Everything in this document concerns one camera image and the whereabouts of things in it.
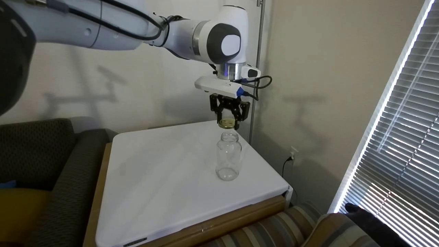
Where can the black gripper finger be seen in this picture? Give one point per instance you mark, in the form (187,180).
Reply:
(237,121)
(218,114)

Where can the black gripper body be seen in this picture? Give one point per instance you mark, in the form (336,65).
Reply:
(228,105)

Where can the gold metal jar lid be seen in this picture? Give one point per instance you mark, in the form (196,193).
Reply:
(226,123)

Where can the clear glass jar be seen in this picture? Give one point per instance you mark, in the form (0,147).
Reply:
(228,157)

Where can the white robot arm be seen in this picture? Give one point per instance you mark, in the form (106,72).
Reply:
(118,25)

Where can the white table top board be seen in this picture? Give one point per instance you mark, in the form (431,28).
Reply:
(163,180)

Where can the striped sofa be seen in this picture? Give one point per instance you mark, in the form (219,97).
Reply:
(299,227)

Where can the wooden table base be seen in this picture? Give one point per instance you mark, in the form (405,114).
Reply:
(192,235)

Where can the window blinds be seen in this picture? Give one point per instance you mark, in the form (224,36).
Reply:
(394,172)

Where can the dark grey armchair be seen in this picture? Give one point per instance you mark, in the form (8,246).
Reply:
(51,156)

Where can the yellow cushion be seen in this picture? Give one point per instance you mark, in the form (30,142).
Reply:
(19,212)

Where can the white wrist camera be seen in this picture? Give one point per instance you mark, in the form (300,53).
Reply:
(228,80)

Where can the wall socket with plug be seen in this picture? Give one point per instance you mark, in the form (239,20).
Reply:
(289,160)

